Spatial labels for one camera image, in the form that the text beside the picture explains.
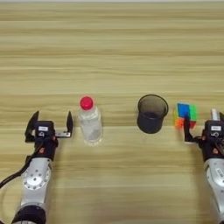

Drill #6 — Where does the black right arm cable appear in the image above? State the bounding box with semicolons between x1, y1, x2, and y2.
214;139;224;156

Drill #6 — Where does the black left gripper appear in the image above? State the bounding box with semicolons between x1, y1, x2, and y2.
24;110;74;162

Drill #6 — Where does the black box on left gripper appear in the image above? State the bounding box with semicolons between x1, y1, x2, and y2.
34;120;56;140

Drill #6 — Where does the white marker pen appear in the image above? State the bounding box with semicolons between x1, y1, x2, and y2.
210;108;220;122

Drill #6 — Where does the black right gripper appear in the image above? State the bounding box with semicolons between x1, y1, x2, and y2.
182;111;224;163

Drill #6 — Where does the black mesh cup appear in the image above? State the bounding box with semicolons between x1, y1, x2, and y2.
136;94;170;135

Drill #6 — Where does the colourful puzzle cube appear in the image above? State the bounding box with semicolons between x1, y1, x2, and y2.
173;102;199;130

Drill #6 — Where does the clear bottle with red cap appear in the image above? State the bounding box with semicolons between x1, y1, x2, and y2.
77;95;104;146

